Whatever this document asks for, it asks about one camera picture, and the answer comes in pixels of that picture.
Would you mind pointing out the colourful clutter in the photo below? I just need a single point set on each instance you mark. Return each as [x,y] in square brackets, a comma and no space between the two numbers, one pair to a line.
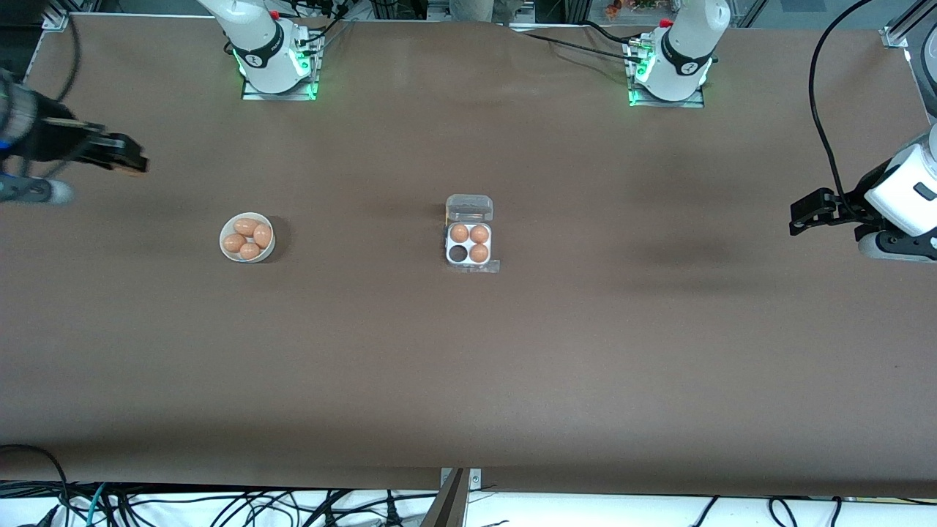
[629,7]

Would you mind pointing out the metal bracket plate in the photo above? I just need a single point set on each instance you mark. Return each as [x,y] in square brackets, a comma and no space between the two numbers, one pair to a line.
[476,479]

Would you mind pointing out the white bowl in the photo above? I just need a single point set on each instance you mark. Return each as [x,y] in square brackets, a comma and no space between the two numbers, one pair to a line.
[262,255]

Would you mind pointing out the clear plastic egg carton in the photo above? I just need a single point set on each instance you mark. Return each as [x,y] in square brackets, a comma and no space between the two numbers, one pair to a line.
[469,208]

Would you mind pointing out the person in grey trousers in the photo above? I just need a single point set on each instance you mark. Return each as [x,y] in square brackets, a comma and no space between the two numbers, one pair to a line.
[476,9]

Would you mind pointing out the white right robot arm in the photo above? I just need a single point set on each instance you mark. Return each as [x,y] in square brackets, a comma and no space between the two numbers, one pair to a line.
[267,51]

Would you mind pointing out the aluminium frame corner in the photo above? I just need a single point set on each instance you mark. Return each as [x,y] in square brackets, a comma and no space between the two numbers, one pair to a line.
[57,20]
[902,31]

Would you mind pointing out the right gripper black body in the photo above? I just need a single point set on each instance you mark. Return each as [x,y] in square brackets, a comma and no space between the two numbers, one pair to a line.
[45,139]

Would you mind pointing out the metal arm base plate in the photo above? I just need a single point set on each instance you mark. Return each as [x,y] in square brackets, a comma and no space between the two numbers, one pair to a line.
[252,94]
[695,102]

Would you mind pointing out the dark angled post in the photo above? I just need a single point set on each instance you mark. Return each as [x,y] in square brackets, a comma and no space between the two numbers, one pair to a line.
[448,509]

